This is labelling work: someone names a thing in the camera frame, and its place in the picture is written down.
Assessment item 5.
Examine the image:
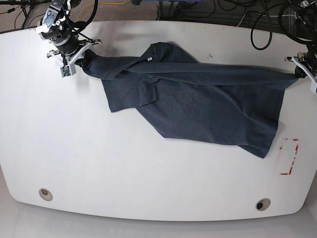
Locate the right table cable grommet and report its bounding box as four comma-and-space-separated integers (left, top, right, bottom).
256, 198, 271, 211

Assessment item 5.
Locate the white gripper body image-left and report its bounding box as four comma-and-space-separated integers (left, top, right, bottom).
47, 38, 102, 76

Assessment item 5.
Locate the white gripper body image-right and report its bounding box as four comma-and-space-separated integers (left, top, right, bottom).
285, 51, 317, 94

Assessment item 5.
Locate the yellow cable on floor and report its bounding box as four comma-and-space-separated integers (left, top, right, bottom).
77, 0, 128, 23

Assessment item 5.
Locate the left table cable grommet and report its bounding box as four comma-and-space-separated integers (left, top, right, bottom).
39, 188, 53, 201

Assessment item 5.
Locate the table cable grommet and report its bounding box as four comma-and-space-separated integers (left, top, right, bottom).
39, 188, 53, 201
256, 198, 271, 211

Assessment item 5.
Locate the red tape rectangle marking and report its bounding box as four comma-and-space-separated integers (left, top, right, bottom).
276, 138, 299, 176

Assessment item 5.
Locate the black robot arm image-left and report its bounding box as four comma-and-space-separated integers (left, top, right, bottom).
36, 0, 101, 77

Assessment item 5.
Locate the dark blue T-shirt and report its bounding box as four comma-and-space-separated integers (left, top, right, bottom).
84, 42, 297, 158

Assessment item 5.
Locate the wrist camera board image-left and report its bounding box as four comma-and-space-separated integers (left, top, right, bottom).
60, 66, 71, 77

